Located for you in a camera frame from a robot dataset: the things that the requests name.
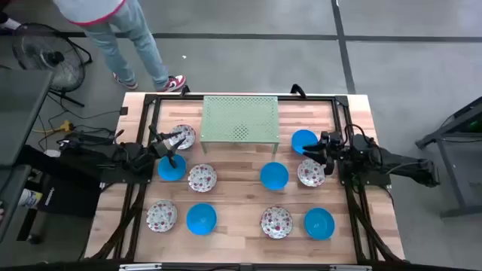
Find blue plastic mini bowl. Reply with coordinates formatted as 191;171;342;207
291;129;319;155
157;153;188;182
259;161;290;191
304;207;336;241
185;202;218;236

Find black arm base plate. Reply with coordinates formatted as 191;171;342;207
99;165;155;185
337;171;392;188

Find black floor fan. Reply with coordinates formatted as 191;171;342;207
11;22;93;108

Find green perforated metal rack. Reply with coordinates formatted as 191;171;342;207
199;95;281;154

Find grey side table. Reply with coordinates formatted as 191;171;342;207
0;69;53;242

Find yellow power plug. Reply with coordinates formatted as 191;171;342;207
32;119;75;135

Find white labelled bottle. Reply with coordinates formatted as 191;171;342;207
17;187;43;210

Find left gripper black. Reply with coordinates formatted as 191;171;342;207
148;125;187;169

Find silver metal bracket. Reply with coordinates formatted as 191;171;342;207
119;263;163;271
329;265;373;271

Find person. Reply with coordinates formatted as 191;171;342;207
52;0;188;93

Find black aluminium table frame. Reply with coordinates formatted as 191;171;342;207
85;92;406;264

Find black case white print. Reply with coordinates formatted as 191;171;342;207
37;176;102;219

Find red bowl floral inside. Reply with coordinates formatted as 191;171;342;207
145;199;178;233
167;124;197;151
260;206;294;240
187;163;218;193
297;158;327;188

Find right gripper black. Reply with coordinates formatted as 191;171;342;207
302;131;343;176

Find dark grey metal cart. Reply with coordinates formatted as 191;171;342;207
415;96;482;219

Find black flat control box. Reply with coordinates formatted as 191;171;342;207
58;131;114;176

